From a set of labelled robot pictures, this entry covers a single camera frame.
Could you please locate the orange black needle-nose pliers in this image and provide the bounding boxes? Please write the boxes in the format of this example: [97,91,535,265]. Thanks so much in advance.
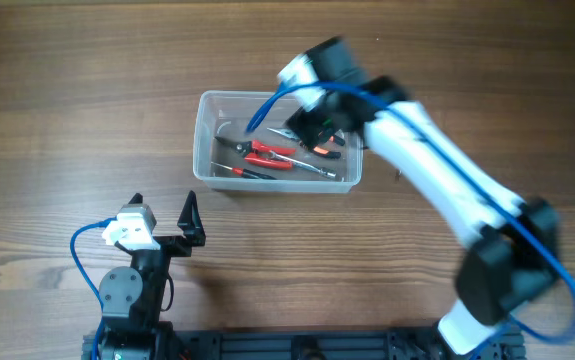
[267,127,346,160]

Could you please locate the red black screwdriver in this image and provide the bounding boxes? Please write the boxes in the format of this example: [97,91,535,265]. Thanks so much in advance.
[212,162,275,180]

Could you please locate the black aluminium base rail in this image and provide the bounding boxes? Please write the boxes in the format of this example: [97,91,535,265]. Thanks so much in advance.
[81,325,526,360]

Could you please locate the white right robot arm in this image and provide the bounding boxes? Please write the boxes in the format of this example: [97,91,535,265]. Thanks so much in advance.
[277,37,561,355]

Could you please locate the red handled cutters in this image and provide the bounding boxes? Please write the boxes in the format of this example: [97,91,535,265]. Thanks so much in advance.
[214,136,296,170]

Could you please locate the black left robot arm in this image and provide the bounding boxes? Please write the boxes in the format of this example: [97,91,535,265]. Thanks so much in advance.
[90,191,206,360]

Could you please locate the small silver wrench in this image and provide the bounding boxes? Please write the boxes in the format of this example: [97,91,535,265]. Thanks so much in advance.
[270,151,337,180]

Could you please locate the clear plastic container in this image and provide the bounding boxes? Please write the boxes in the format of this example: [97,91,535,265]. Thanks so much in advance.
[193,90,363,193]

